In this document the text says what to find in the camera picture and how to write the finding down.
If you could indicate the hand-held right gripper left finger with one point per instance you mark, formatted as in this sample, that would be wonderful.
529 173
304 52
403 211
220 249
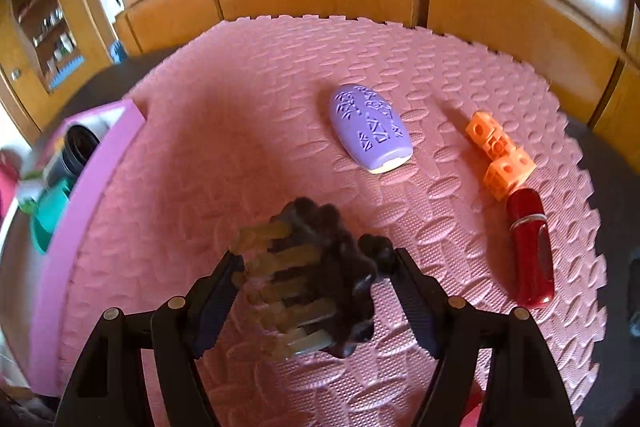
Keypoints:
215 307

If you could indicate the orange cube block toy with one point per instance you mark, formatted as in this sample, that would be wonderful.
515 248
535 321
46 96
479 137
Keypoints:
502 179

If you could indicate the purple oval patterned case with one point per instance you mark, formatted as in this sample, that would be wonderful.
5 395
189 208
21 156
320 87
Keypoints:
367 127

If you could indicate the dark red glossy bottle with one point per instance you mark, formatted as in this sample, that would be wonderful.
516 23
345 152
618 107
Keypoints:
530 252

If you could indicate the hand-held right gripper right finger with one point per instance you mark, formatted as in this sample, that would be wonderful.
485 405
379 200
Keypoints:
420 302

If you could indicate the metal cabinet knob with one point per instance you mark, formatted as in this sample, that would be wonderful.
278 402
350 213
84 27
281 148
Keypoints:
15 74

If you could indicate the brown studded ball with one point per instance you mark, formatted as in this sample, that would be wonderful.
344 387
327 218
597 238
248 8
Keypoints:
330 267

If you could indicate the wooden glass door cabinet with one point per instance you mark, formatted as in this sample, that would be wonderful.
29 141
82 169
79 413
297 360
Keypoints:
90 32

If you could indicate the blue foam mat in cabinet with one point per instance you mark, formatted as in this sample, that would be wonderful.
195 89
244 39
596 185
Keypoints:
67 69

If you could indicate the pink foam puzzle mat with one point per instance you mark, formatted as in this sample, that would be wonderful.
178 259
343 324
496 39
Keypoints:
200 157

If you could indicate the row of small shelf items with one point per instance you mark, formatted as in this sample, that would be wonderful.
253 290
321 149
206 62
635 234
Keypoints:
47 22

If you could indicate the grey black cylinder toy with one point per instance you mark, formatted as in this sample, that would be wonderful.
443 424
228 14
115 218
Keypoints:
75 152

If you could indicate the blue foam mat stack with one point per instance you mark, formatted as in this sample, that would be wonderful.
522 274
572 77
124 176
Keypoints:
117 53

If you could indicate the pink shallow cardboard box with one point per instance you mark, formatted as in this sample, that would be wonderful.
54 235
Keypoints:
85 217

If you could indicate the teal plastic toy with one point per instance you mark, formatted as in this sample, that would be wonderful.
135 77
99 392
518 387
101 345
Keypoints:
47 217

